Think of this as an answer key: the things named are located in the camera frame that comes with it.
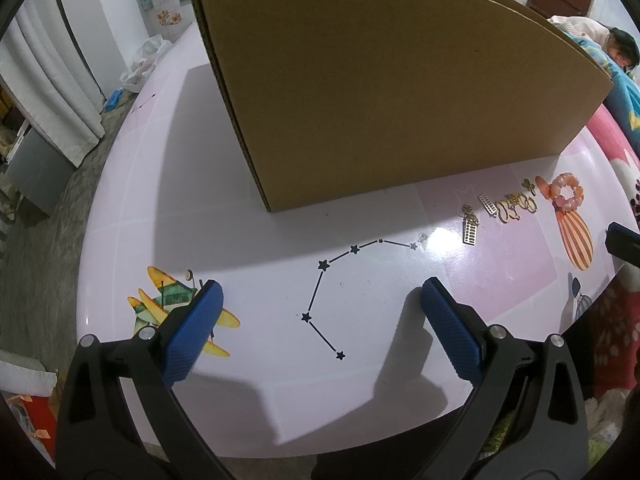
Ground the person lying in bed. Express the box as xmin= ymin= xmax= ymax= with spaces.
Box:
xmin=548 ymin=15 xmax=639 ymax=72

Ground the white curtain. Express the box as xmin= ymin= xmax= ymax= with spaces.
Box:
xmin=1 ymin=0 xmax=105 ymax=167

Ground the blue patterned blanket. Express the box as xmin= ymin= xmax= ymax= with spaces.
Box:
xmin=567 ymin=34 xmax=640 ymax=155

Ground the gold abacus pendant earring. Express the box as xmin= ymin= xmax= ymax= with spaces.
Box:
xmin=462 ymin=204 xmax=480 ymax=246

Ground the small gold butterfly charm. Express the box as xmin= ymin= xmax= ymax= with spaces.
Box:
xmin=522 ymin=179 xmax=536 ymax=196

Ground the brown cardboard box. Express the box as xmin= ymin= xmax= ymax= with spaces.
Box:
xmin=191 ymin=0 xmax=613 ymax=212

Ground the pink orange bead bracelet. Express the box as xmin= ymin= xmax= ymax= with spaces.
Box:
xmin=549 ymin=172 xmax=586 ymax=212

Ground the silver rectangular charm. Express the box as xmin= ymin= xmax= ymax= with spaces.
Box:
xmin=478 ymin=193 xmax=498 ymax=218

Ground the white plastic bag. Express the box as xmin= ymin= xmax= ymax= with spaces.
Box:
xmin=119 ymin=35 xmax=174 ymax=93

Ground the pink floral bedding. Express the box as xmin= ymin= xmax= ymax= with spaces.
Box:
xmin=587 ymin=105 xmax=639 ymax=223

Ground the grey storage box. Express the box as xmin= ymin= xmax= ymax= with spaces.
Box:
xmin=6 ymin=128 xmax=75 ymax=216

